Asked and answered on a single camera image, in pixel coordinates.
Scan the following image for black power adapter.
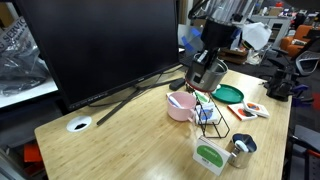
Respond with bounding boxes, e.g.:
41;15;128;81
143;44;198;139
168;78;186;92

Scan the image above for white round cable grommet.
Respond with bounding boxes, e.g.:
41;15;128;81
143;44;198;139
65;115;93;134

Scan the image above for white card with orange circle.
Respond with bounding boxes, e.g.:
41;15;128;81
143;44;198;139
242;100;271;119

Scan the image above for cardboard box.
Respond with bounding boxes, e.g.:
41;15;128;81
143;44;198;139
193;18;207;29

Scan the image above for grey mesh office chair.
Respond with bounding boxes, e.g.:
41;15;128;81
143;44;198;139
294;49;320;78

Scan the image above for black clamp device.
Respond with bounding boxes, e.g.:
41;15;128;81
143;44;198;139
263;68;301;103

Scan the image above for steel pitcher with blue inside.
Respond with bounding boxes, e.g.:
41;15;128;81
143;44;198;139
227;133;258;169

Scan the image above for stainless steel tin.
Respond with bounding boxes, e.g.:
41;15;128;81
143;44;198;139
184;54;229;93

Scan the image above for pink mug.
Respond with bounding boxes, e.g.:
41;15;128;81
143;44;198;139
166;91;198;123

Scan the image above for black keyboard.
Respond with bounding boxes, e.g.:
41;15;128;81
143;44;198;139
179;53;201;68

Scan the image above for white card with green print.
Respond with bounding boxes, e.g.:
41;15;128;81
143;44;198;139
194;90;210;104

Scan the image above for green plate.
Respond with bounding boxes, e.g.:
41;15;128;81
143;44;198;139
210;83;245;105

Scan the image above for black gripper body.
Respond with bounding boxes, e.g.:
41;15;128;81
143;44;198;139
199;18;242;59

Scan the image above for orange armchair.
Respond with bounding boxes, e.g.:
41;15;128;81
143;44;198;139
279;24;316;58

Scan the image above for black wire rack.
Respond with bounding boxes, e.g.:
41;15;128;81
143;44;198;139
185;84;231;139

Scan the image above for white card with blue print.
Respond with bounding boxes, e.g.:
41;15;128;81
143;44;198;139
195;101;222;126

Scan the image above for black plastic bag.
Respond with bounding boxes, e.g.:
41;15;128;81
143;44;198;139
0;16;51;98

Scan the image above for brown wooden crate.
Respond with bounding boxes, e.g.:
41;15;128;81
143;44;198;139
219;47;248;65

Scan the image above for white and blue utensil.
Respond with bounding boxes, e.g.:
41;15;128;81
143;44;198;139
168;94;184;109

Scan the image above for white cabinet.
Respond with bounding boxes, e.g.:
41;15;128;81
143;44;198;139
263;14;291;46

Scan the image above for clear panel with blue tape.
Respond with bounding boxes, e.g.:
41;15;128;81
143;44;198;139
181;26;204;53

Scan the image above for white box with green label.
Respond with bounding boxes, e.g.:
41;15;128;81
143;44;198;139
192;135;232;177

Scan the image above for orange box under table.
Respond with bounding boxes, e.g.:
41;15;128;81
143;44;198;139
23;143;44;164

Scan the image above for orange square card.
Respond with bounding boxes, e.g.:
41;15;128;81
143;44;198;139
227;103;258;122

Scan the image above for large black computer monitor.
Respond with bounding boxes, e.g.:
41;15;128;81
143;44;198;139
14;0;181;112

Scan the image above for black monitor stand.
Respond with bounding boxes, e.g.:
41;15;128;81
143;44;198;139
95;78;186;127

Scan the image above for white object in pitcher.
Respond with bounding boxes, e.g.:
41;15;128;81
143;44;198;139
234;140;250;154

